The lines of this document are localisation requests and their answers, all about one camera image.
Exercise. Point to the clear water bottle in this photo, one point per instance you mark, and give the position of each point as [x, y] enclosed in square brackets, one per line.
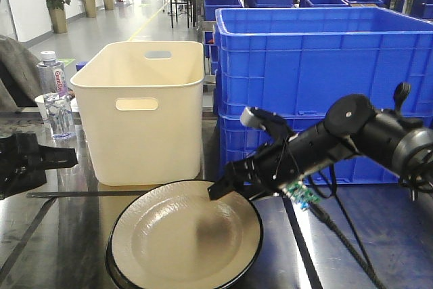
[56, 96]

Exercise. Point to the white paper cup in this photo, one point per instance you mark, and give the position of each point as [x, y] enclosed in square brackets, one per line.
[42, 106]

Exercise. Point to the lower blue plastic crate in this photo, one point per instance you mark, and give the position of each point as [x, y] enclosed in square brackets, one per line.
[382, 148]

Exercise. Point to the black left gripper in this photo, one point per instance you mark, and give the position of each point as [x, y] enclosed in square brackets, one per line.
[23, 161]

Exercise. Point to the beige plate black rim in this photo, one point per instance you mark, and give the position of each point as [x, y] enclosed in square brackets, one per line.
[116, 276]
[175, 236]

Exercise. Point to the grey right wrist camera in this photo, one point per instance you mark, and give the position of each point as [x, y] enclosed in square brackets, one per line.
[253, 117]

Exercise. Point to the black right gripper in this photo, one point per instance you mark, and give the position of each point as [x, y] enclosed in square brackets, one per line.
[269, 170]

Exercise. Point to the large blue plastic crate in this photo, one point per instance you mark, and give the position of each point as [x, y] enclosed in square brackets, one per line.
[300, 61]

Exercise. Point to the green circuit board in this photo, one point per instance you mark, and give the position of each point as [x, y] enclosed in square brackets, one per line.
[301, 195]

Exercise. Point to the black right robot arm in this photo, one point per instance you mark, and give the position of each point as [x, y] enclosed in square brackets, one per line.
[360, 106]

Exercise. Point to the potted plant in tan pot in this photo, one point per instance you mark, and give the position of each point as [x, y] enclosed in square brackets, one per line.
[57, 15]

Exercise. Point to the cream plastic storage bin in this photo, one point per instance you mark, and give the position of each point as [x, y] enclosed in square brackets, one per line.
[140, 104]

